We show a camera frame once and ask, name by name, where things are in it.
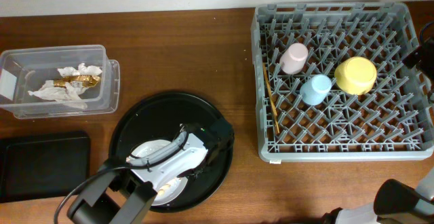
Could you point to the wooden chopstick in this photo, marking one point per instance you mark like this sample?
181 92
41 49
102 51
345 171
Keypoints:
269 90
276 122

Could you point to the grey plate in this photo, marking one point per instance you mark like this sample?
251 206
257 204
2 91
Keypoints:
146 149

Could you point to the pink cup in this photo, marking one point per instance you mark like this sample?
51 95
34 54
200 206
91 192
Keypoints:
293 59

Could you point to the blue cup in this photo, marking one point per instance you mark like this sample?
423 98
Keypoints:
315 90

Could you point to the white gold wrapper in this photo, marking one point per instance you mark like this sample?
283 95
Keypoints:
72 84

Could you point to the food scraps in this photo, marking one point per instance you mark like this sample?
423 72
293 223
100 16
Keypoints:
168 187

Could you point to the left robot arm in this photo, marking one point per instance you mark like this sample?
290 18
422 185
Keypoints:
123 192

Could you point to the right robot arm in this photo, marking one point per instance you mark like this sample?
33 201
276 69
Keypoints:
396 202

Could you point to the grey dishwasher rack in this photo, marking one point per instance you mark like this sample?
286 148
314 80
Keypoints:
390 122

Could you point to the round black tray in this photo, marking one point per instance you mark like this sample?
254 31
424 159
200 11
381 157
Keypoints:
159 117

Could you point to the clear plastic bin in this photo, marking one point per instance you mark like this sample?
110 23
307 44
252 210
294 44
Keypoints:
25 71

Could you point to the black rectangular bin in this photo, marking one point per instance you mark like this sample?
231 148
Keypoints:
43 166

